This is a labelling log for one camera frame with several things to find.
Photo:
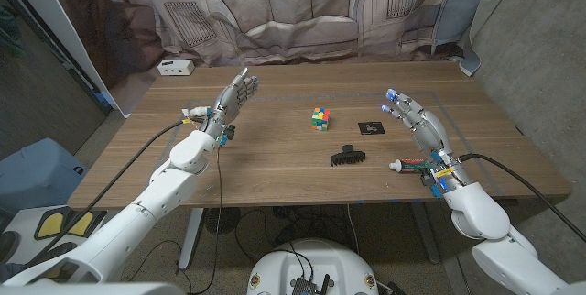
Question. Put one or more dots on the multicoloured puzzle cube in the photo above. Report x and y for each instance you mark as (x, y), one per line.
(321, 119)

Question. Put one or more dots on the white power strip box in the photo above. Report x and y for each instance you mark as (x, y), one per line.
(175, 68)

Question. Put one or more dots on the grey table leg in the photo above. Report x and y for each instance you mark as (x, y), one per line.
(426, 235)

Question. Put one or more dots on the blue plastic bin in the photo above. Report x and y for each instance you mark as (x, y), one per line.
(36, 176)

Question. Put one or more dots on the white board with yellow pads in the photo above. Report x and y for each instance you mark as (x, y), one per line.
(50, 224)

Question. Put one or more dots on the small white roll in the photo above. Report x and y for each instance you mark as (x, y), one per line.
(199, 112)

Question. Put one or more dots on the black card with cat print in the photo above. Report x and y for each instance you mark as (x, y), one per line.
(371, 128)

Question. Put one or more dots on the white round robot torso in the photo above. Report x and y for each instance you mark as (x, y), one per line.
(316, 263)

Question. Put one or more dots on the white table leg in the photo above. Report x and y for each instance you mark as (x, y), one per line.
(191, 240)

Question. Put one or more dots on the printed sofa room backdrop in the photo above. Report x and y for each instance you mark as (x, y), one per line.
(293, 11)

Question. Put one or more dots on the red green tube, white cap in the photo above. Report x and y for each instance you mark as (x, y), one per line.
(412, 165)

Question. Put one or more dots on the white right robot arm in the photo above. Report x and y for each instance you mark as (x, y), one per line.
(480, 212)

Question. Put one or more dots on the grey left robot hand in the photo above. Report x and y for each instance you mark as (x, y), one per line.
(229, 102)

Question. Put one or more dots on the white partition post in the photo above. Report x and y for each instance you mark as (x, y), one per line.
(59, 25)

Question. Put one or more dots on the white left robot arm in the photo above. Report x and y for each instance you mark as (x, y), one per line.
(151, 199)

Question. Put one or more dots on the black round floor fan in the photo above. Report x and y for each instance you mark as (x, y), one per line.
(222, 220)

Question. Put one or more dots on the black claw hair clip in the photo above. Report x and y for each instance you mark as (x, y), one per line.
(348, 157)

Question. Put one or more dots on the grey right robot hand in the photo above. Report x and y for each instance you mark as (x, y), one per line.
(426, 130)

